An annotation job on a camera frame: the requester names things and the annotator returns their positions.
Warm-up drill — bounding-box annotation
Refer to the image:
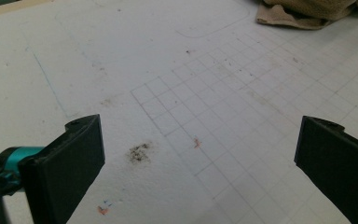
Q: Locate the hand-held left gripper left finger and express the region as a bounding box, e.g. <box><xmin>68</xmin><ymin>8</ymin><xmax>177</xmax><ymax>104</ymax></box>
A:
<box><xmin>18</xmin><ymin>114</ymin><xmax>106</xmax><ymax>224</ymax></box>

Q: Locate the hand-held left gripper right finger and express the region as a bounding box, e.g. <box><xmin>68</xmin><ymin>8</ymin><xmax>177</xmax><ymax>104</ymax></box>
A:
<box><xmin>294</xmin><ymin>115</ymin><xmax>358</xmax><ymax>224</ymax></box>

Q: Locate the tan towel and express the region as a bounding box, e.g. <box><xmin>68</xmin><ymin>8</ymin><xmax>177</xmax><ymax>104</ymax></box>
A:
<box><xmin>255</xmin><ymin>0</ymin><xmax>358</xmax><ymax>31</ymax></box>

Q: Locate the white foam board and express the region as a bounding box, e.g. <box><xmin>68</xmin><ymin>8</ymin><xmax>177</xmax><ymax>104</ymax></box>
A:
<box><xmin>0</xmin><ymin>0</ymin><xmax>358</xmax><ymax>224</ymax></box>

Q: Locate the wooden table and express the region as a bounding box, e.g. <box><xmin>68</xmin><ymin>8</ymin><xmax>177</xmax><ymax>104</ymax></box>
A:
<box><xmin>0</xmin><ymin>0</ymin><xmax>54</xmax><ymax>19</ymax></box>

